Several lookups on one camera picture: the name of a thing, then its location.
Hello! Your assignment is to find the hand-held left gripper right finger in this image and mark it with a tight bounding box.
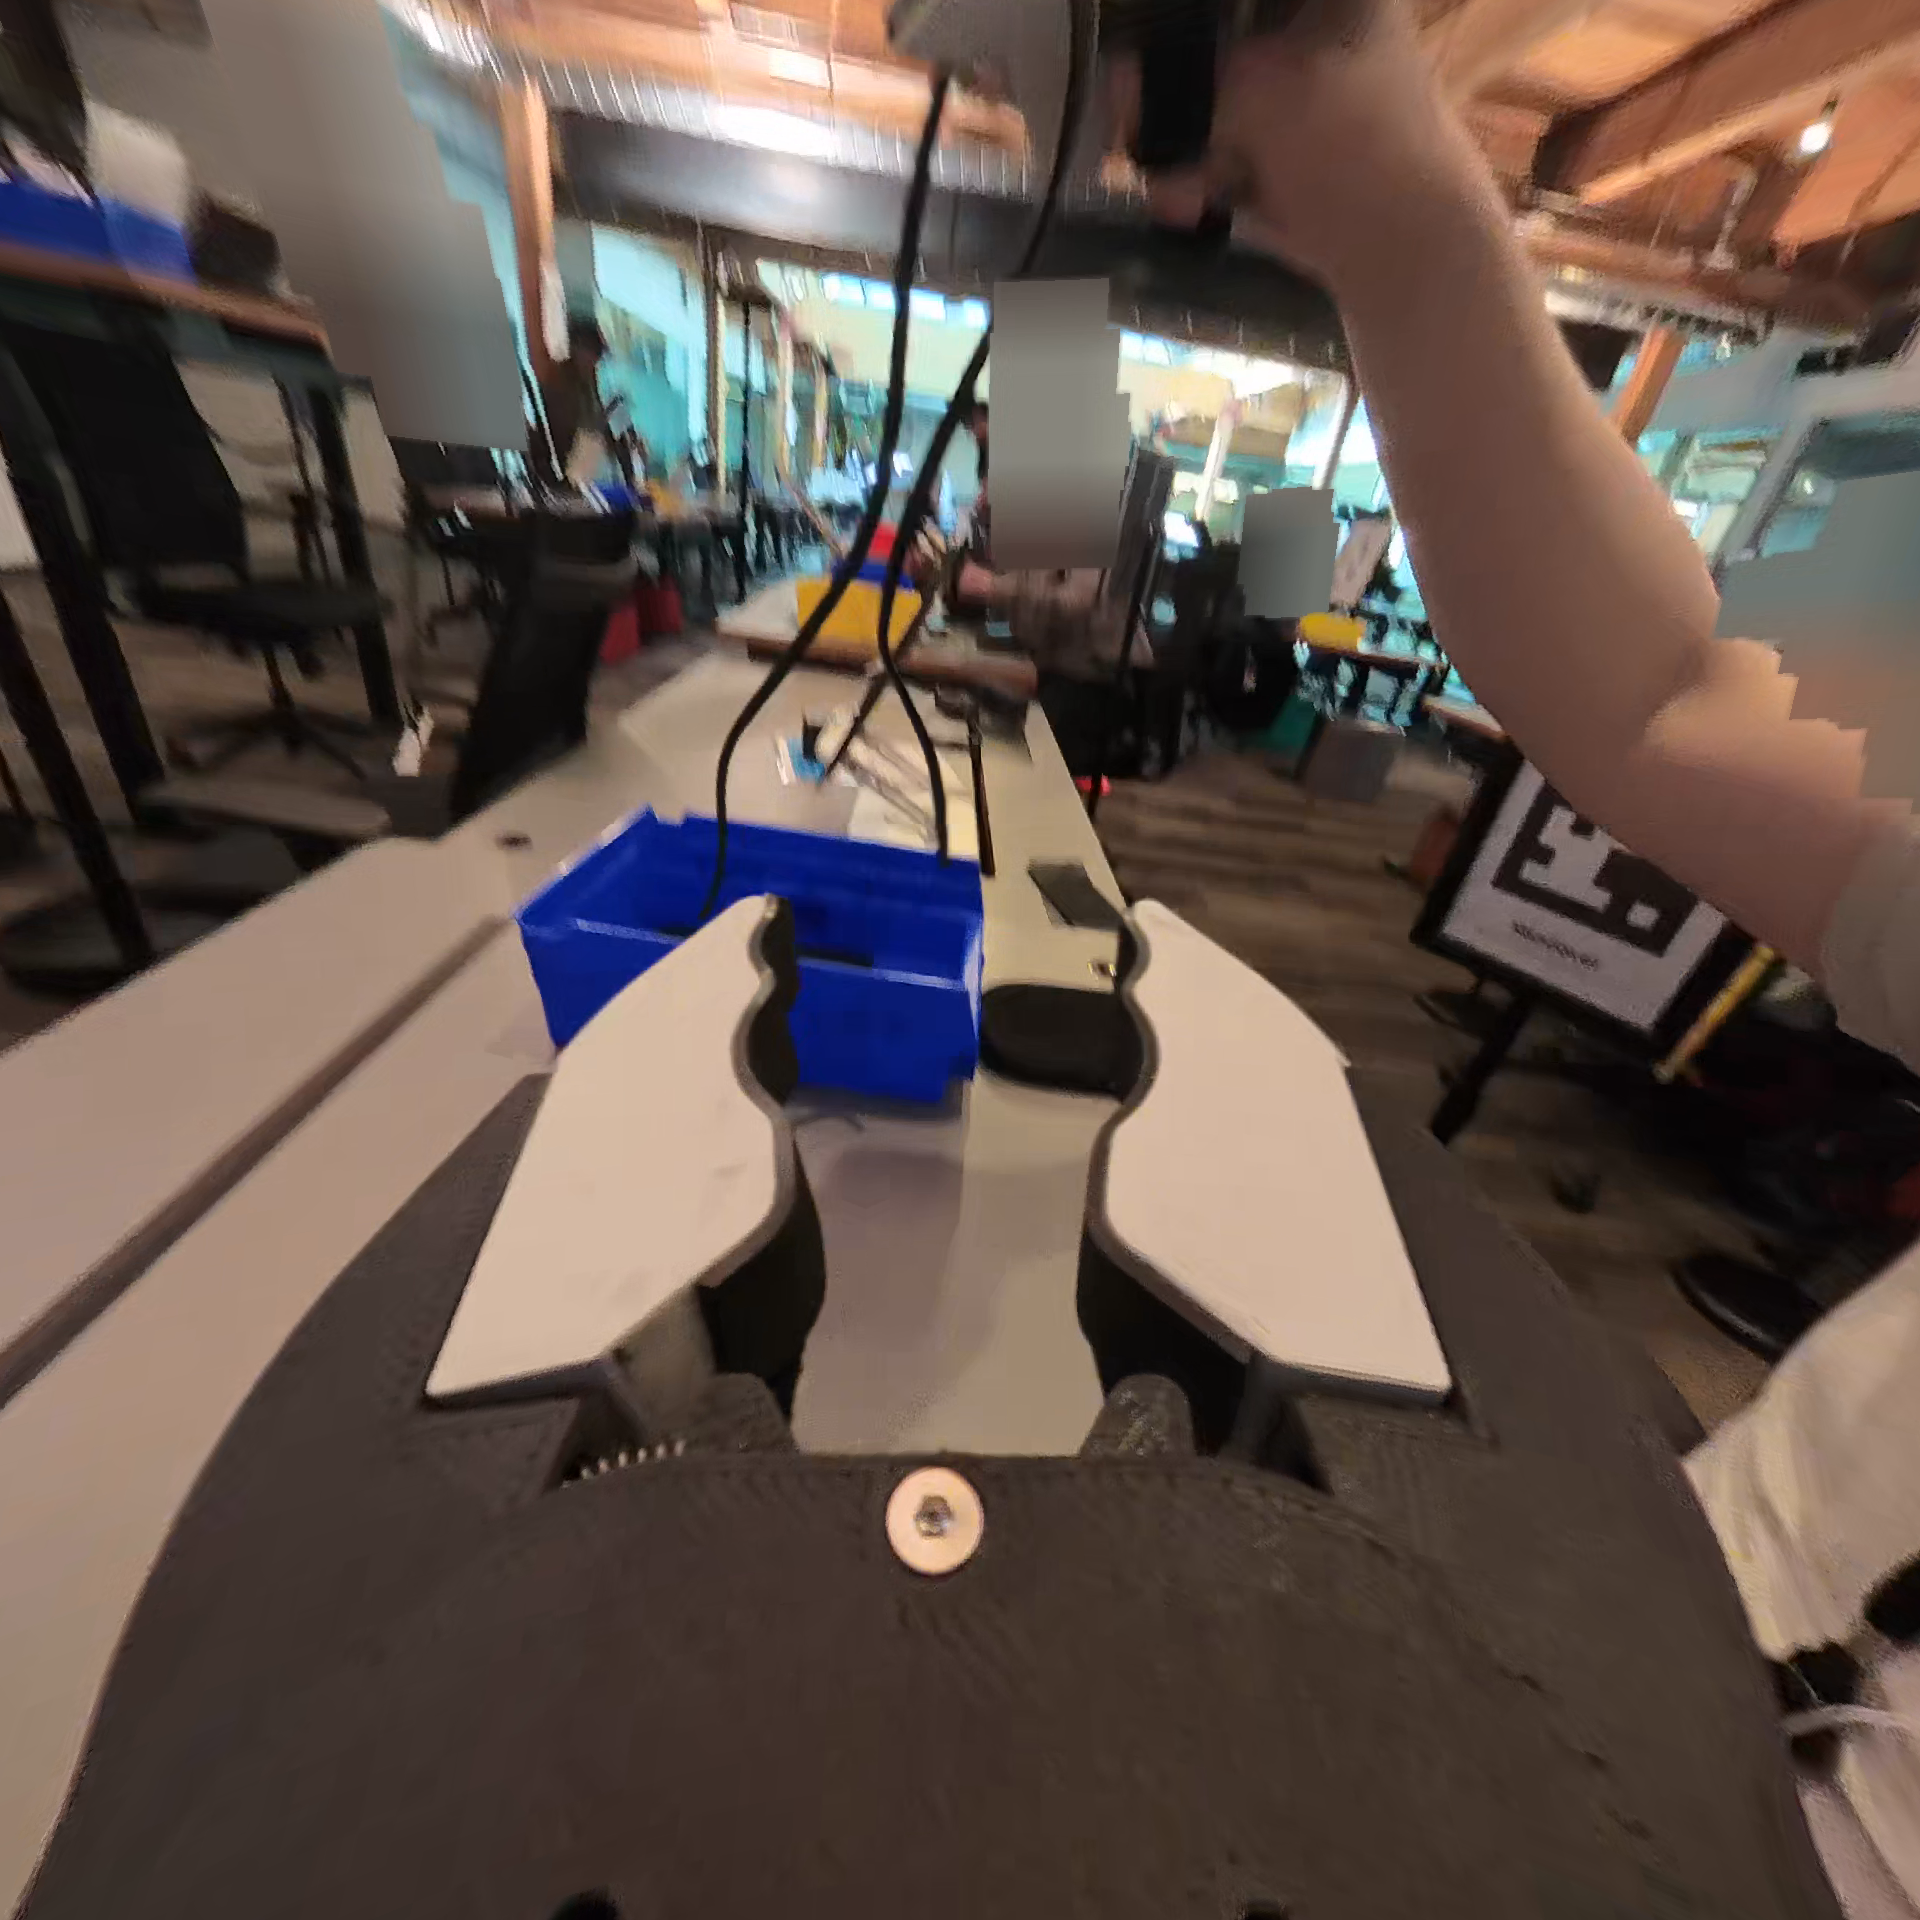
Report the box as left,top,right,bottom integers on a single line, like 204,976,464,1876
1084,901,1456,1413

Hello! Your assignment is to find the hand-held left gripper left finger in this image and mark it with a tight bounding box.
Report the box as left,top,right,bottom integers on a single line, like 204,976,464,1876
424,895,826,1464

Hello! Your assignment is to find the blue plastic bin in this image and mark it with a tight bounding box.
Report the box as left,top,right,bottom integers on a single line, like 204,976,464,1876
516,806,988,1106

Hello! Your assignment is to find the black cable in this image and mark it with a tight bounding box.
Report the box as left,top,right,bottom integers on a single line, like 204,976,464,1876
711,0,1105,922

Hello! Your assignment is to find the person's right forearm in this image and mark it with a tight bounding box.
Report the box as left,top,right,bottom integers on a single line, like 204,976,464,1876
1343,158,1876,940

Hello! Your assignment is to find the grey desk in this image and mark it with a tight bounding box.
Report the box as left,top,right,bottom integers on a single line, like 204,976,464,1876
0,575,1164,1854

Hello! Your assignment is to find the wood-edged desk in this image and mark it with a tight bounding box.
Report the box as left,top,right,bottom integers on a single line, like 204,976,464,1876
719,575,1041,703

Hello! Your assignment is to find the wooden top desk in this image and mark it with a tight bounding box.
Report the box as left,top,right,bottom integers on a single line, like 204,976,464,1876
0,239,377,722

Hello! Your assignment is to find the black textured wrist rest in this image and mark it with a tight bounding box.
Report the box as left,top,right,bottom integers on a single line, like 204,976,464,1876
979,982,1151,1095

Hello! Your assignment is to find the black white marker sign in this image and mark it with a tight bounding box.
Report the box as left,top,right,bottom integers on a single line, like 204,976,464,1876
1410,750,1771,1149

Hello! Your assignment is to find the grey floor box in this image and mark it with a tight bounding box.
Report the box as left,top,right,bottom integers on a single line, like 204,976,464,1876
1297,718,1403,805

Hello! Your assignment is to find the white printed leaflet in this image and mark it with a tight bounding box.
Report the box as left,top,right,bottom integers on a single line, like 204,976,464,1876
774,719,904,818

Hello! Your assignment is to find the red storage bin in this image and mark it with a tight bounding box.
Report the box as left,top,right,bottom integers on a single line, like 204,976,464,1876
600,575,688,670

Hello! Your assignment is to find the yellow storage bin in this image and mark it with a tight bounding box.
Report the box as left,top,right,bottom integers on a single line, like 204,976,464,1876
795,575,924,654

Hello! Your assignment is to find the blue storage bin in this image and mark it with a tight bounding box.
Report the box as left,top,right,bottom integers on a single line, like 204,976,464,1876
0,181,108,279
97,192,196,284

